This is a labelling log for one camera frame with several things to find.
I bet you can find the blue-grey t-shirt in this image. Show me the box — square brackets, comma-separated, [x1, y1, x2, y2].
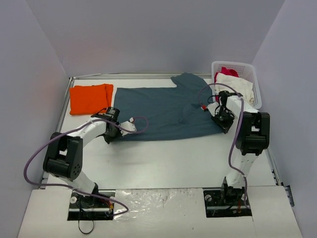
[113, 73, 221, 141]

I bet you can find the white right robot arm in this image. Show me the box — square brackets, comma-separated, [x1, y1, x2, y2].
[208, 91, 270, 205]

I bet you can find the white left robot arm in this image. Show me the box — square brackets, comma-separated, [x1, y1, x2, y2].
[43, 107, 122, 207]

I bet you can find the cream white t-shirt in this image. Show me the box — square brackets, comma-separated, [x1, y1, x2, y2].
[217, 73, 255, 105]

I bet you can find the folded orange t-shirt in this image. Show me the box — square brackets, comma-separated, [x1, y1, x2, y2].
[69, 84, 114, 116]

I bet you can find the red t-shirt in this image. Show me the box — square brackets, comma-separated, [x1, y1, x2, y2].
[214, 66, 239, 102]

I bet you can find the white plastic laundry basket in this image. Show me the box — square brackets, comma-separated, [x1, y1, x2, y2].
[211, 61, 262, 109]

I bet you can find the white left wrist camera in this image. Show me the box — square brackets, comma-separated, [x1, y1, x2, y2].
[119, 121, 137, 136]

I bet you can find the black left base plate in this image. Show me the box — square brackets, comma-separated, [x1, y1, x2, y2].
[67, 192, 114, 221]

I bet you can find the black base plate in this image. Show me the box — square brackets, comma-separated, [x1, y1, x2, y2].
[203, 188, 252, 218]
[67, 192, 114, 221]

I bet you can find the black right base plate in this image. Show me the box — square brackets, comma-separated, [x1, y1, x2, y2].
[203, 188, 252, 218]

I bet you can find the thin black cable loop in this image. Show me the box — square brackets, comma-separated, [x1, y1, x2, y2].
[77, 213, 95, 234]

